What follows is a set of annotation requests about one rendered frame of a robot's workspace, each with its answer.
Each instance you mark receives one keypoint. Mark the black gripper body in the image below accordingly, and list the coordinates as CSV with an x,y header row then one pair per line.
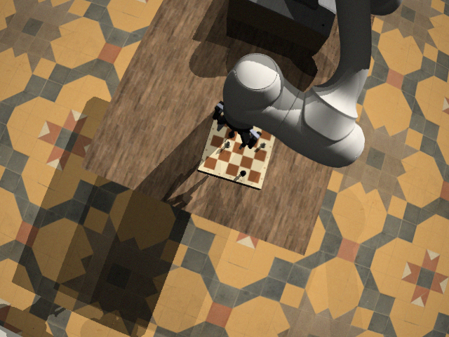
x,y
237,129

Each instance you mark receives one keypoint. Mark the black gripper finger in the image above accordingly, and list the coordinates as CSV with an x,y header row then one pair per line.
x,y
249,139
217,116

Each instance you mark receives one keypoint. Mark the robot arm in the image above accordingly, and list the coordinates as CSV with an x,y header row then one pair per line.
x,y
319,124

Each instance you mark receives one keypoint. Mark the brown and cream chessboard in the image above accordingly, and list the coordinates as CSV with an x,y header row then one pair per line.
x,y
228,162

